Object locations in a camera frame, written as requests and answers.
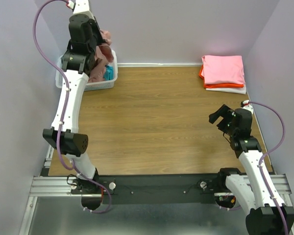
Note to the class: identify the folded light pink t-shirt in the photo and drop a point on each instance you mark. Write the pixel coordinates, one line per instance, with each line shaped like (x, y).
(223, 70)

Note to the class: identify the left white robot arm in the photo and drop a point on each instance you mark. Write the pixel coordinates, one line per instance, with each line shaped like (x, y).
(76, 65)

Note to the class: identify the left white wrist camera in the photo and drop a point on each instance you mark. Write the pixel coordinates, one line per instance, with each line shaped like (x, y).
(82, 7)

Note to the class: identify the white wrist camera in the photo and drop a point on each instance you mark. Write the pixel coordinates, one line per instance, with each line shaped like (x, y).
(247, 106)
(82, 7)

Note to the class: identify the folded orange t-shirt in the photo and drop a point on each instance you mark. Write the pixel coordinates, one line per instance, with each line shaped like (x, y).
(220, 85)

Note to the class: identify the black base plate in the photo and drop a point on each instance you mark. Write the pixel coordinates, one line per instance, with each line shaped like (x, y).
(113, 190)

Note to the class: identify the white plastic laundry basket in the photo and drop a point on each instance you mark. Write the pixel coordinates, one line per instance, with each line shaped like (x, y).
(91, 86)

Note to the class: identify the dusty pink graphic t-shirt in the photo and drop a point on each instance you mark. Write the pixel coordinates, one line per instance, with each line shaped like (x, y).
(103, 57)

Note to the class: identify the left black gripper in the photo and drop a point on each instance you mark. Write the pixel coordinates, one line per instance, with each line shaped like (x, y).
(94, 26)

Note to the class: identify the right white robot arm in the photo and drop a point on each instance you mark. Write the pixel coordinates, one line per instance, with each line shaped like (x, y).
(266, 212)

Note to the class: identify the folded white t-shirt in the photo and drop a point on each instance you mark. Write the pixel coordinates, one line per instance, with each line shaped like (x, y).
(229, 90)

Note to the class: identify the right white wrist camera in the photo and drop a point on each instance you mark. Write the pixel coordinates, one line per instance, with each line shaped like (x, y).
(247, 106)

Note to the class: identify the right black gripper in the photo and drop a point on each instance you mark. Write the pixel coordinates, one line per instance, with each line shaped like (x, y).
(223, 111)

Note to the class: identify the teal t-shirt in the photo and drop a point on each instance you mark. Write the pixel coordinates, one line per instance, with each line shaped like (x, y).
(109, 73)

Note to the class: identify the aluminium frame rail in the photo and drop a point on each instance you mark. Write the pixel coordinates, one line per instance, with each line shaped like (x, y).
(42, 186)

